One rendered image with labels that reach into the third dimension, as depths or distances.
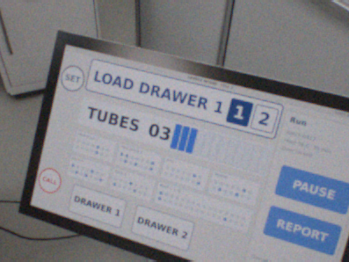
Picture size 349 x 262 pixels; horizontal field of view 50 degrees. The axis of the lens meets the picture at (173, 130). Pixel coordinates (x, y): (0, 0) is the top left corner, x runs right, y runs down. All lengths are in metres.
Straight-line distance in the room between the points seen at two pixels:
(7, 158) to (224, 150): 1.70
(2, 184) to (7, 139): 0.32
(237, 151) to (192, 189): 0.09
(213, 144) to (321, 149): 0.15
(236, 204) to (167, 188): 0.11
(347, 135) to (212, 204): 0.21
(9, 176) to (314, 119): 1.71
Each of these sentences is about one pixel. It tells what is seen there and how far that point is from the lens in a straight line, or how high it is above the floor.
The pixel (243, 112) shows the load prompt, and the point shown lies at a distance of 0.54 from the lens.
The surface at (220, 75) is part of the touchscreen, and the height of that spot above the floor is 1.19.
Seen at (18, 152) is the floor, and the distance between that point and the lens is 2.15.
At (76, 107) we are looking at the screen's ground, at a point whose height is 1.11.
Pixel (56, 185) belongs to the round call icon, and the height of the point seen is 1.01.
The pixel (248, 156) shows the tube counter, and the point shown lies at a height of 1.11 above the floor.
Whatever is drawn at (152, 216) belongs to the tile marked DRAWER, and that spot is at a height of 1.01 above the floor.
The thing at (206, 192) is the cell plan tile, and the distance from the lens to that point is 0.56.
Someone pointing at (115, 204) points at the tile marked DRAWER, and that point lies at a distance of 0.60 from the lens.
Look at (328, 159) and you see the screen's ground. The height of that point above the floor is 1.13.
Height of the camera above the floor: 1.50
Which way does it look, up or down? 44 degrees down
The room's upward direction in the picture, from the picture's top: 4 degrees clockwise
